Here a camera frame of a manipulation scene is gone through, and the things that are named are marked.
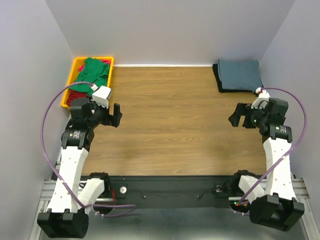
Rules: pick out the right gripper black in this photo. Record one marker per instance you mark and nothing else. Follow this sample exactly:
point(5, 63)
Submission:
point(244, 117)

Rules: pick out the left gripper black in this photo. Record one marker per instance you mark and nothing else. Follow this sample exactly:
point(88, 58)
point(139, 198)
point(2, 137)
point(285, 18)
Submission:
point(107, 117)

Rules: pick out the green t shirt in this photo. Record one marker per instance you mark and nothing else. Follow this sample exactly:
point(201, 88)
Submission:
point(94, 72)

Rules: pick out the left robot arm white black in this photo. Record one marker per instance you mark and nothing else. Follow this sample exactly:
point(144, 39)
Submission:
point(67, 214)

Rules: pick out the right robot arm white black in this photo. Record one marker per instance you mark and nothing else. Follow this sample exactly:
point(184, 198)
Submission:
point(270, 199)

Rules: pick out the folded blue grey t shirt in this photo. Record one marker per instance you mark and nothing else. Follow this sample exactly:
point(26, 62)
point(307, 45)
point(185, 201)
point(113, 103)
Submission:
point(239, 75)

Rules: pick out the dark red t shirt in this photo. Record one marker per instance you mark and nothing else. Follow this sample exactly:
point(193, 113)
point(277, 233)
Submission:
point(74, 95)

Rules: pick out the pink t shirt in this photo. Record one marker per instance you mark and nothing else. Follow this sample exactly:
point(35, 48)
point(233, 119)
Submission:
point(104, 61)

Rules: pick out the yellow plastic bin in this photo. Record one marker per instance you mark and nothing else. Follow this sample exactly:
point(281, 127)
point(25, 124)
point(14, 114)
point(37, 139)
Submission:
point(77, 62)

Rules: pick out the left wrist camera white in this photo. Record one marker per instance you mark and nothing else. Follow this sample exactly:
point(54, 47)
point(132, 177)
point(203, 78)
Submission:
point(102, 95)

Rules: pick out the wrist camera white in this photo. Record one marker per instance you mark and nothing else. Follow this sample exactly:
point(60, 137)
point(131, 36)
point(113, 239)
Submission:
point(261, 98)
point(102, 95)

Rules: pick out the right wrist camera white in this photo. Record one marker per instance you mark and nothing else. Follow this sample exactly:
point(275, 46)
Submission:
point(261, 98)

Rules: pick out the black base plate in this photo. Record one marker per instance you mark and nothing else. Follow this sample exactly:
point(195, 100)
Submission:
point(171, 192)

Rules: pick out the aluminium rail frame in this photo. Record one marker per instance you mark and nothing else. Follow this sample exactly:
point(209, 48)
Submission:
point(298, 184)

